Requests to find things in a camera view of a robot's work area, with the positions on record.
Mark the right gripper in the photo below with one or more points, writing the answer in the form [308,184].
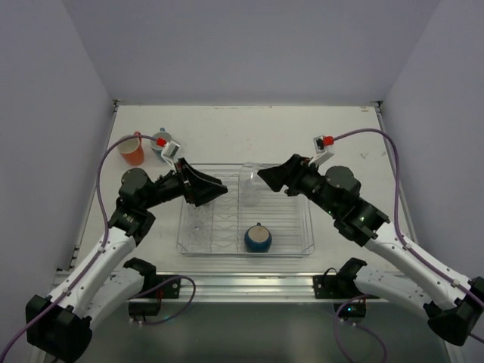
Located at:
[297,175]

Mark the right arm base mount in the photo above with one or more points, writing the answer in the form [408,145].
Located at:
[340,284]

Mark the light blue floral mug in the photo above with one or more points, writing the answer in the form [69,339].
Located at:
[161,139]

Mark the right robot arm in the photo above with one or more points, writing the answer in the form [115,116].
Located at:
[451,301]

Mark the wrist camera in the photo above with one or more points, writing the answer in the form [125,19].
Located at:
[170,151]
[324,148]

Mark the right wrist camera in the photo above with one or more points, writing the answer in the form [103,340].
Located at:
[324,148]

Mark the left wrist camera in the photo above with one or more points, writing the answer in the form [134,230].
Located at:
[170,151]

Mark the aluminium mounting rail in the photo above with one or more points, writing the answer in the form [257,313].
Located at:
[298,288]

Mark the orange ceramic mug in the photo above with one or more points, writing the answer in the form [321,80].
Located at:
[131,150]

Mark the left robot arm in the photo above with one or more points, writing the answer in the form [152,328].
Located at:
[63,322]

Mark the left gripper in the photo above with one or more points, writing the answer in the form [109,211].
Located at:
[185,183]

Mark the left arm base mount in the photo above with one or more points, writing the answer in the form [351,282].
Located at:
[155,286]

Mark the clear plastic dish rack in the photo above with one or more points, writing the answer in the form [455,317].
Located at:
[287,218]

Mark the small clear glass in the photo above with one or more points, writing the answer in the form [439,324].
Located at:
[199,215]
[249,194]
[199,233]

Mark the dark blue ribbed mug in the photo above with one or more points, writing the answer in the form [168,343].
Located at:
[257,239]

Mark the large clear glass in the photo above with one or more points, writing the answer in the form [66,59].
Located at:
[249,172]

